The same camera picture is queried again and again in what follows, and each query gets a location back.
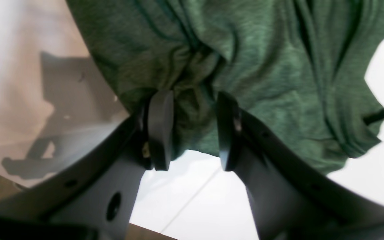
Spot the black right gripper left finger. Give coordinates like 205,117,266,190
0,91,174,240

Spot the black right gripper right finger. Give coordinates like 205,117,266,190
216,92,384,240

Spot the dark green t-shirt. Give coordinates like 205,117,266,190
67,0,384,174

